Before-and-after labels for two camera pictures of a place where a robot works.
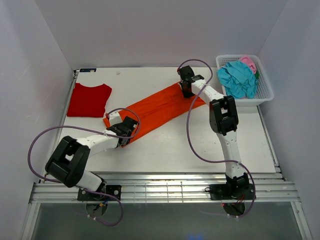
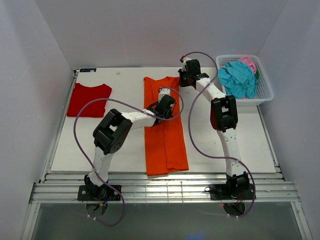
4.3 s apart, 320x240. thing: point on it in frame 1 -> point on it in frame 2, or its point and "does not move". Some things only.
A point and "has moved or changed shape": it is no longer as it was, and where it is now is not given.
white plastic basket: x=264 y=92 does not move
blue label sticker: x=88 y=70 does not move
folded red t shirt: x=89 y=101 does not move
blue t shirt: x=238 y=80 does not move
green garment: x=257 y=74 does not move
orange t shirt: x=156 y=110 has moved or changed shape
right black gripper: x=186 y=95 -> x=182 y=84
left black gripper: x=116 y=125 -> x=169 y=115
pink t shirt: x=248 y=60 does not move
